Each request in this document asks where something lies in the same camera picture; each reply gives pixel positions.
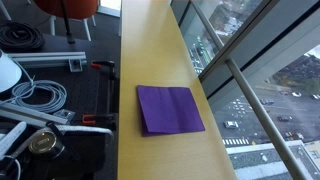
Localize aluminium extrusion with corner bracket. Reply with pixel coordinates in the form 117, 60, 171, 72
6, 51, 88, 73

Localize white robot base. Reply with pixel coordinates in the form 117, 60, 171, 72
0, 49, 23, 94

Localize black cable coil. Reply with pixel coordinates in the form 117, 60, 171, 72
0, 21, 46, 53

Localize orange chair white legs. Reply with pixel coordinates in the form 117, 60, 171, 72
33, 0, 99, 42

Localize purple cloth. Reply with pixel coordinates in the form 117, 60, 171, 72
136, 85, 206, 138

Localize black bar clamp orange handles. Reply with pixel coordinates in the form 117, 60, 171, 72
81, 59, 118, 132

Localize grey window frame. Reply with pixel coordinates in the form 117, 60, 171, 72
199, 0, 320, 108

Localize long aluminium extrusion bar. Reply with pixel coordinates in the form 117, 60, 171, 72
0, 101, 70, 126

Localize grey metal handrail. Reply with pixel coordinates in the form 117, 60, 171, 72
189, 0, 309, 180

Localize grey cable coil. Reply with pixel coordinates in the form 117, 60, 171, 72
9, 59, 68, 114

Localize black camera lens gold ring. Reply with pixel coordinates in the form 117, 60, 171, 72
28, 129, 68, 162

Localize black tripod pole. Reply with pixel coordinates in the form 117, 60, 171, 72
59, 0, 76, 45

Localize small metal bracket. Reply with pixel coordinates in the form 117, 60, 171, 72
53, 108, 76, 123

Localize white strap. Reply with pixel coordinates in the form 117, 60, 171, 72
0, 121, 28, 158

